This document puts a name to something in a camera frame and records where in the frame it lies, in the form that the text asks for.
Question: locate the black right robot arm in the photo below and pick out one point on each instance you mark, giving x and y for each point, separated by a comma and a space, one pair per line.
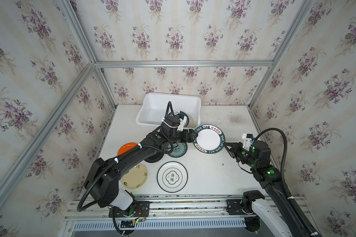
292, 222

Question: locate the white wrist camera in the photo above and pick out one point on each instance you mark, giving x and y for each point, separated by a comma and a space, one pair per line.
248, 140
183, 121

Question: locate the white plate black rim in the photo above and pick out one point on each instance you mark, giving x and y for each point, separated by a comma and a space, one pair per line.
172, 177

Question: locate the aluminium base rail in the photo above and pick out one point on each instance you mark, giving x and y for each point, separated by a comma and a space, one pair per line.
167, 212

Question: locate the teal blue floral plate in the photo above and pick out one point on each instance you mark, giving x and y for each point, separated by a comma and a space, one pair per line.
179, 150

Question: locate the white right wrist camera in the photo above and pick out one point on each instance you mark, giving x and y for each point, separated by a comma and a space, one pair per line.
248, 140

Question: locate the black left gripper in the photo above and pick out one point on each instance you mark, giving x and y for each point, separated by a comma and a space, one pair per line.
191, 138

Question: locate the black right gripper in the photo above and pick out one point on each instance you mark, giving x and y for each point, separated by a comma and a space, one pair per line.
234, 151

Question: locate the white plate green lettered rim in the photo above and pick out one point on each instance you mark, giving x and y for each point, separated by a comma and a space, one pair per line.
210, 139

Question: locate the aluminium frame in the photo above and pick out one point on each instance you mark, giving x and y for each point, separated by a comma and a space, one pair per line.
12, 178

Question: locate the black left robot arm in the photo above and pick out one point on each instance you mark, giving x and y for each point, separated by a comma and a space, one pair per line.
102, 182

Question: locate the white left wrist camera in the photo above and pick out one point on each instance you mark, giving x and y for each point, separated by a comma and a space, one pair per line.
183, 121

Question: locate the orange plate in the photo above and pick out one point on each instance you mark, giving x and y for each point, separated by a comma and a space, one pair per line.
126, 147

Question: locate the white plate green red rim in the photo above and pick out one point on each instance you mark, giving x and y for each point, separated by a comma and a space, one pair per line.
178, 113

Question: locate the white plastic bin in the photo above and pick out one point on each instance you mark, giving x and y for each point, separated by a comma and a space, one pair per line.
155, 104

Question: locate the yellowish cream plate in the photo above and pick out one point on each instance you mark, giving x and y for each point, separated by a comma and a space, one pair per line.
135, 178

